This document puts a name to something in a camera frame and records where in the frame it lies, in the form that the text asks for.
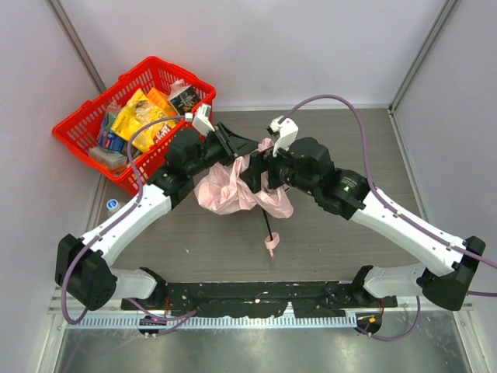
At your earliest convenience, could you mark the pink folding umbrella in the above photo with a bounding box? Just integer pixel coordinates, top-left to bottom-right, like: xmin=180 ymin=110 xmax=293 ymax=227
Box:
xmin=193 ymin=138 xmax=294 ymax=262

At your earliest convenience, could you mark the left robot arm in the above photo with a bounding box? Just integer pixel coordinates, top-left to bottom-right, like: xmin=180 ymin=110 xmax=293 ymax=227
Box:
xmin=55 ymin=124 xmax=259 ymax=311

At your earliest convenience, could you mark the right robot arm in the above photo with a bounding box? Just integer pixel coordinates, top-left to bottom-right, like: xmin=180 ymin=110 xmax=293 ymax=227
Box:
xmin=241 ymin=138 xmax=486 ymax=311

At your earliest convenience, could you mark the black box with gold print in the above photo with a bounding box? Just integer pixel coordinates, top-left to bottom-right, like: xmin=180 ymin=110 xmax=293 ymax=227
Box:
xmin=168 ymin=85 xmax=200 ymax=115

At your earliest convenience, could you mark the red and white snack packet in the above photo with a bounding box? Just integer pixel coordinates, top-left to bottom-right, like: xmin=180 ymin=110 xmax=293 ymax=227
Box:
xmin=152 ymin=120 xmax=176 ymax=144

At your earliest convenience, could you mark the orange snack box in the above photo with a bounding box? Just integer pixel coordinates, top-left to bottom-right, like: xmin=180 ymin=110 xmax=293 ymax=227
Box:
xmin=147 ymin=88 xmax=178 ymax=121

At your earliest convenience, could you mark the yellow snack bag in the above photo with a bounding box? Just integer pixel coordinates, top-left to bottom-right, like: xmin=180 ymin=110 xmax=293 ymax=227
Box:
xmin=112 ymin=89 xmax=179 ymax=152

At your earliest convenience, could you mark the clear plastic container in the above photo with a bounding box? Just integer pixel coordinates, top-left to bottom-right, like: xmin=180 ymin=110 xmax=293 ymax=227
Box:
xmin=89 ymin=146 xmax=127 ymax=170

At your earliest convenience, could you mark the blue snack packet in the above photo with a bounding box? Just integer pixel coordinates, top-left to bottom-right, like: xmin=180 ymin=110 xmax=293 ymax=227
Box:
xmin=97 ymin=112 xmax=124 ymax=152

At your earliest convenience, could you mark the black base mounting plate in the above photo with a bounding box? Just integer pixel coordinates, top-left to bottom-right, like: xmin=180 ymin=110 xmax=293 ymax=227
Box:
xmin=137 ymin=281 xmax=398 ymax=319

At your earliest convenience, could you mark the plastic bottle with blue cap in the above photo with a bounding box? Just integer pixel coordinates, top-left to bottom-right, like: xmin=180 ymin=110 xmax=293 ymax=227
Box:
xmin=106 ymin=198 xmax=129 ymax=218

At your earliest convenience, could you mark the red plastic shopping basket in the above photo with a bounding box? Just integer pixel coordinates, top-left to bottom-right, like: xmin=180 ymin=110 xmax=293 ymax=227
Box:
xmin=53 ymin=57 xmax=216 ymax=195

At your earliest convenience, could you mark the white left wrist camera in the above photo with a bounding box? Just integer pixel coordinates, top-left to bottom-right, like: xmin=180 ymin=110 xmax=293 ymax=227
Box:
xmin=185 ymin=103 xmax=214 ymax=136

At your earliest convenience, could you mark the white slotted cable duct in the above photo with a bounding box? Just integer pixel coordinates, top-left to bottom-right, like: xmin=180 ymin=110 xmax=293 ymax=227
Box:
xmin=68 ymin=313 xmax=357 ymax=330

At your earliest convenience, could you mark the aluminium frame rail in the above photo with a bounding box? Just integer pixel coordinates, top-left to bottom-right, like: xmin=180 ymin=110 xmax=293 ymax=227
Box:
xmin=48 ymin=285 xmax=121 ymax=318

